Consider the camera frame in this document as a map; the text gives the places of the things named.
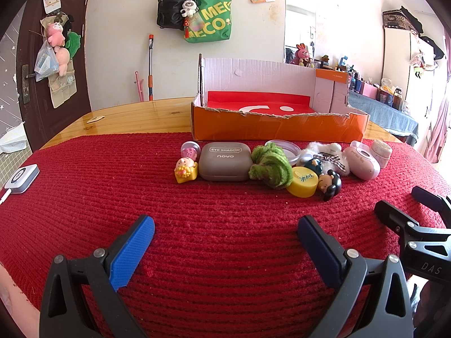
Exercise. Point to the white jar with glitter lid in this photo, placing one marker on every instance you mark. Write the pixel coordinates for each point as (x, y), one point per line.
(381, 153)

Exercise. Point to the small beige tag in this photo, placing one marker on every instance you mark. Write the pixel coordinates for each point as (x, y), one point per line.
(96, 119)

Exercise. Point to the pink clothes hanger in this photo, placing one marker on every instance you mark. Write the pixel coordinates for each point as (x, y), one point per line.
(139, 88)

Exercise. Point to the clear round plastic lid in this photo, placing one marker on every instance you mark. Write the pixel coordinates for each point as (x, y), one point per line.
(286, 148)

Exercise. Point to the pink watermelon figurine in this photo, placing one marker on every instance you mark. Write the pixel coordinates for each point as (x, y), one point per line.
(190, 152)

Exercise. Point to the green plush toy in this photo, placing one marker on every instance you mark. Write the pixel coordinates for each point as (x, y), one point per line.
(74, 44)

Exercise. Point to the clear plastic bag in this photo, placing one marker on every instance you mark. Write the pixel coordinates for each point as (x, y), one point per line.
(45, 63)

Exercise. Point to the white bear plush charm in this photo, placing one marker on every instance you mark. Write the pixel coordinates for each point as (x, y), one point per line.
(189, 8)

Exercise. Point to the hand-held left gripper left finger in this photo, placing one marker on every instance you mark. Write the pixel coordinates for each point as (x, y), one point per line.
(132, 250)

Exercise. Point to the side table with blue cloth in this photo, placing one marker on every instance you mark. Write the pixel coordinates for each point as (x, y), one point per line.
(387, 116)

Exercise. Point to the yellow doll figurine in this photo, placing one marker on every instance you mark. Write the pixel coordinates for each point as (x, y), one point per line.
(185, 172)

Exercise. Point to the white charger pad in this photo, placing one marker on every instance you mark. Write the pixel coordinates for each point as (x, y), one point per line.
(22, 179)

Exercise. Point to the dark brown door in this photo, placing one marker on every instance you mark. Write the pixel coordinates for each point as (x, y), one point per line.
(28, 119)

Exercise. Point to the grey eye shadow case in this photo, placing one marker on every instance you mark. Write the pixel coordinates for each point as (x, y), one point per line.
(225, 165)

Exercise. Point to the patterned suitcase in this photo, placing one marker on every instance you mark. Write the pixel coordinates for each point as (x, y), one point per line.
(400, 20)

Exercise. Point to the pink bear plush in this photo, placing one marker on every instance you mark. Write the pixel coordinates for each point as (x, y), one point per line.
(55, 34)

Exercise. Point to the red tassel charm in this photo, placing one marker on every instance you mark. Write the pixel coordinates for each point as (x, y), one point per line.
(186, 26)

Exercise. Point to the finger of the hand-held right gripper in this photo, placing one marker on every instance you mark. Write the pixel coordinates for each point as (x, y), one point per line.
(391, 216)
(428, 197)

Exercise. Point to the pink rabbit plush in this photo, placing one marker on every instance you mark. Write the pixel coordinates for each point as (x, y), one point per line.
(302, 54)

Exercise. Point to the row of bottles and jars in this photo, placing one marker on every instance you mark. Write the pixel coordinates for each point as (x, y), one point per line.
(373, 88)

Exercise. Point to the pink round compact device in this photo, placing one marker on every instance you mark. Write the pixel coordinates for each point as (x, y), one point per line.
(361, 162)

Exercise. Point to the white wardrobe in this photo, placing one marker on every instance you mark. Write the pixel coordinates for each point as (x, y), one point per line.
(398, 63)

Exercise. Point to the pink curtain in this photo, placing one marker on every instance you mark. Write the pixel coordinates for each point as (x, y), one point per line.
(440, 130)

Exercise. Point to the black backpack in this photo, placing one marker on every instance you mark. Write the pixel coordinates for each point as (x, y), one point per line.
(171, 8)

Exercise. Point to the green tote bag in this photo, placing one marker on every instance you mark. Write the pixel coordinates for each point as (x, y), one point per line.
(215, 21)

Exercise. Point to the dark blue doll figurine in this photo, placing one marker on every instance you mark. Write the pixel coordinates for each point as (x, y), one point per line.
(313, 167)

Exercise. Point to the peach plush toy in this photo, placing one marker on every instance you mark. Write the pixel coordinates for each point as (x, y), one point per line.
(63, 61)

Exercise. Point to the black-haired doll figurine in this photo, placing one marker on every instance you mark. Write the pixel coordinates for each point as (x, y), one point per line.
(331, 185)

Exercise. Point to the red knitted mat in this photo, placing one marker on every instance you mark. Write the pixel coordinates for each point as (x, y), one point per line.
(211, 225)

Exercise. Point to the orange cardboard box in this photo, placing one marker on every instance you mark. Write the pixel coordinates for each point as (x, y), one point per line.
(274, 126)

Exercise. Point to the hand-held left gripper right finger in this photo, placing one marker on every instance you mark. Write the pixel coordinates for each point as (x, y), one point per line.
(319, 250)

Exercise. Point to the white fluffy plush toy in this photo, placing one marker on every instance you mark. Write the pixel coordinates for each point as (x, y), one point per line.
(331, 158)

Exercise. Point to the green fuzzy scrunchie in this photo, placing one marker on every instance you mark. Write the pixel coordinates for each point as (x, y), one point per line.
(271, 167)

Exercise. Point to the beige hanging organiser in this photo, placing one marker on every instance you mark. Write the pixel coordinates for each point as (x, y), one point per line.
(65, 88)

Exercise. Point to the yellow round tin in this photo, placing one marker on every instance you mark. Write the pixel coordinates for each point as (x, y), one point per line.
(301, 183)

